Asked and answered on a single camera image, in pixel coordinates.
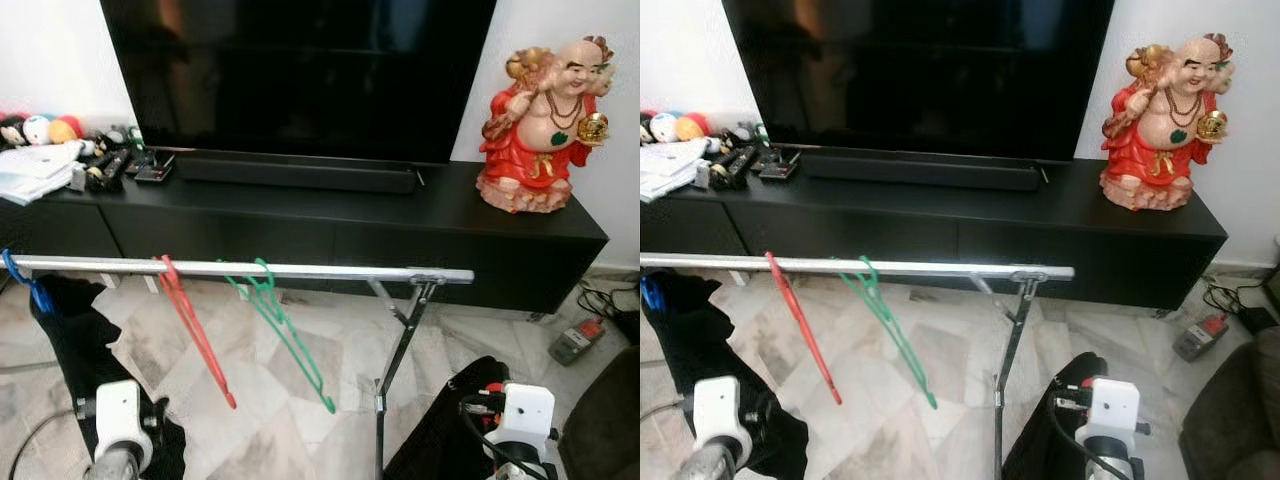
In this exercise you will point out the black shirt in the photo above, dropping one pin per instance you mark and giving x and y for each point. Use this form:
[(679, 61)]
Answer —
[(440, 430), (1035, 435)]

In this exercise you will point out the red plastic hanger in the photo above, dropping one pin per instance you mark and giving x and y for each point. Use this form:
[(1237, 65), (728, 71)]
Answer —
[(805, 330), (197, 330)]

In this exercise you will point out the green plastic hanger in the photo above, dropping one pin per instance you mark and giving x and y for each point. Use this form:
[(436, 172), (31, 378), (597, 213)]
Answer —
[(902, 340), (298, 340)]

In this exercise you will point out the blue plastic hanger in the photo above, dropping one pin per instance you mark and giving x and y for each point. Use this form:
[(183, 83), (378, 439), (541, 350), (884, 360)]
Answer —
[(38, 298), (652, 295)]

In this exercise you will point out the grey power strip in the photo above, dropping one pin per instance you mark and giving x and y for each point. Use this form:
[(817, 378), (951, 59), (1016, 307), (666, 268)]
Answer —
[(1200, 338), (575, 342)]

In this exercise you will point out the dark sofa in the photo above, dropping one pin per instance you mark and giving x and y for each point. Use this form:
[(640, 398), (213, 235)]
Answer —
[(605, 420), (1230, 410)]

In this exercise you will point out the black television console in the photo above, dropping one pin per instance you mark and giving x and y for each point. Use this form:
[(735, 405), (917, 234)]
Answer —
[(920, 225), (300, 225)]

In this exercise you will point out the black printed T-shirt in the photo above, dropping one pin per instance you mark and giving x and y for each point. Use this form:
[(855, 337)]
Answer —
[(700, 335), (75, 340)]

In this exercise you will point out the red laughing Buddha statue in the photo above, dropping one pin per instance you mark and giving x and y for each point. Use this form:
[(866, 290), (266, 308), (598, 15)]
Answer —
[(540, 140), (1160, 138)]

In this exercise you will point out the black soundbar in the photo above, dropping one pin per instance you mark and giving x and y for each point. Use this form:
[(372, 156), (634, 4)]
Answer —
[(920, 172), (300, 175)]

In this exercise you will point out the metal clothes rack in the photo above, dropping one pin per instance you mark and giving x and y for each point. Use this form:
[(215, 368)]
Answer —
[(720, 262), (120, 265)]

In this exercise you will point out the white paper stack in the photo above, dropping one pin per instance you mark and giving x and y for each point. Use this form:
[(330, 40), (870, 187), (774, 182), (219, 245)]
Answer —
[(670, 168), (35, 170)]

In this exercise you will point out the white blue plush toy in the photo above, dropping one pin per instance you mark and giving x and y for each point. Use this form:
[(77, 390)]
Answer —
[(664, 128), (38, 130)]

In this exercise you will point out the black tape dispenser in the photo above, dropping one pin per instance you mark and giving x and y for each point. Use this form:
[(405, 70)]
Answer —
[(107, 172), (733, 170)]

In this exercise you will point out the orange red plush toy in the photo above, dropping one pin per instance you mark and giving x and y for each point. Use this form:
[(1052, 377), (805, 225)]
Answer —
[(67, 130), (694, 127)]

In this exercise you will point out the black flat television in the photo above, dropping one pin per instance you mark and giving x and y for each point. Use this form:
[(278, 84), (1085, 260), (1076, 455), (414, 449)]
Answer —
[(300, 80), (920, 80)]

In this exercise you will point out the small mouse figurine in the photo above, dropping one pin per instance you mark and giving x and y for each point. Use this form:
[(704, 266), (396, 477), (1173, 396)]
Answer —
[(110, 140), (737, 138)]

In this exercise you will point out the small black box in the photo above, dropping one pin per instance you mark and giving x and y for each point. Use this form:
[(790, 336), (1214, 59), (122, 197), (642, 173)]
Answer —
[(778, 168), (153, 170)]

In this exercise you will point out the black red plush toy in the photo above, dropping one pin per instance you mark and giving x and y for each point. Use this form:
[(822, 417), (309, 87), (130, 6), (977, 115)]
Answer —
[(12, 132)]

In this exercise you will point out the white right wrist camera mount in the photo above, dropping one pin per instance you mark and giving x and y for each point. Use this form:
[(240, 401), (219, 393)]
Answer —
[(1110, 410), (527, 415)]

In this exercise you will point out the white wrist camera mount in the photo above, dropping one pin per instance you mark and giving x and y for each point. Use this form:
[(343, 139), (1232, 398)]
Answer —
[(527, 415), (720, 415), (120, 420), (1110, 410)]

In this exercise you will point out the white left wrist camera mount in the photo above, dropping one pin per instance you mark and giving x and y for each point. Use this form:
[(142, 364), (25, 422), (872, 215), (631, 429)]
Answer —
[(720, 415), (120, 420)]

